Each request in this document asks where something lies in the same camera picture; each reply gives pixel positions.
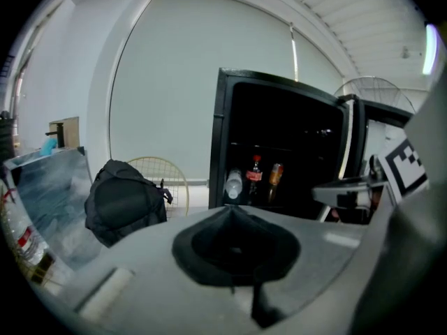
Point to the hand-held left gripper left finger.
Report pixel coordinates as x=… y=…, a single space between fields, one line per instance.
x=146 y=257

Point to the clear water bottle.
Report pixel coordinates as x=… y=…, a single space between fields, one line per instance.
x=233 y=185

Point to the black backpack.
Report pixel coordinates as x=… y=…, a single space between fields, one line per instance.
x=125 y=201

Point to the black ribbed box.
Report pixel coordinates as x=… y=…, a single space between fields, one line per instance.
x=7 y=134

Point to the black angled bracket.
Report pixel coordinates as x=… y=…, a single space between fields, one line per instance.
x=60 y=134

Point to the blue cloth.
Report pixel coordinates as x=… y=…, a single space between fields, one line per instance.
x=48 y=148

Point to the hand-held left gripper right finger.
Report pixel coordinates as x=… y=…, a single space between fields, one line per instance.
x=324 y=250

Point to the red-capped dark soda bottle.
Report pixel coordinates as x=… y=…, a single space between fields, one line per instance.
x=254 y=176

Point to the cardboard sheet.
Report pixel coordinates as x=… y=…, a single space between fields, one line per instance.
x=71 y=131

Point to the ceiling light strip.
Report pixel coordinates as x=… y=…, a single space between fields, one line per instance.
x=429 y=47

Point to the orange drink can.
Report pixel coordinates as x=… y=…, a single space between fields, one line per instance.
x=276 y=176

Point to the plastic bottle with red label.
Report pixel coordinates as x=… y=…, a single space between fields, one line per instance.
x=28 y=239

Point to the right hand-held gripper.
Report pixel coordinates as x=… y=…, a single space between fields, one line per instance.
x=401 y=173

